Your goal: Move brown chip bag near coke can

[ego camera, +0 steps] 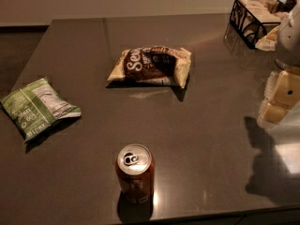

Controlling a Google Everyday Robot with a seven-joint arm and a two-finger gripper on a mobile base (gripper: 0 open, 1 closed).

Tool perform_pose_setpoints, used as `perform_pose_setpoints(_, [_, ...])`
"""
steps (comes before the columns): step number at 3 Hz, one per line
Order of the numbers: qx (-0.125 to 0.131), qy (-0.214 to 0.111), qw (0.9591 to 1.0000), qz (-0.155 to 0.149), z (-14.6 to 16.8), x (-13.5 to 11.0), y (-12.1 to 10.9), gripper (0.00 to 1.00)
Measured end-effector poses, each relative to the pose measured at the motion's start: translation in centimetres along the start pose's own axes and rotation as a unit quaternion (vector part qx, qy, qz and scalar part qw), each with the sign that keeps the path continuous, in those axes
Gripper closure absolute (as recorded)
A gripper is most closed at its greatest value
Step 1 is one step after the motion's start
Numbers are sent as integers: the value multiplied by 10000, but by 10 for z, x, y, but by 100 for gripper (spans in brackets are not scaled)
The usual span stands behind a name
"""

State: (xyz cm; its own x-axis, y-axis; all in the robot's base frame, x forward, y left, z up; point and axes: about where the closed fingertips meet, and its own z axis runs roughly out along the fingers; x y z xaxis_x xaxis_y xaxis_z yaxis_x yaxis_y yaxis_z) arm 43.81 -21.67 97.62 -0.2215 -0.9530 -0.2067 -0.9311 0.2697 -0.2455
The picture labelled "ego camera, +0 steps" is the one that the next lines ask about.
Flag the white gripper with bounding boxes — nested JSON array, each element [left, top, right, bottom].
[[261, 0, 300, 124]]

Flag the brown chip bag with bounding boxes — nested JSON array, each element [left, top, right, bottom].
[[107, 46, 191, 89]]

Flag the red coke can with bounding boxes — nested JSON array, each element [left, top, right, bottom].
[[115, 143, 155, 204]]

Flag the green chip bag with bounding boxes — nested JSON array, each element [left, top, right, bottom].
[[1, 78, 82, 143]]

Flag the black wire napkin basket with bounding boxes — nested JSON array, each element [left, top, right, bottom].
[[230, 0, 287, 49]]

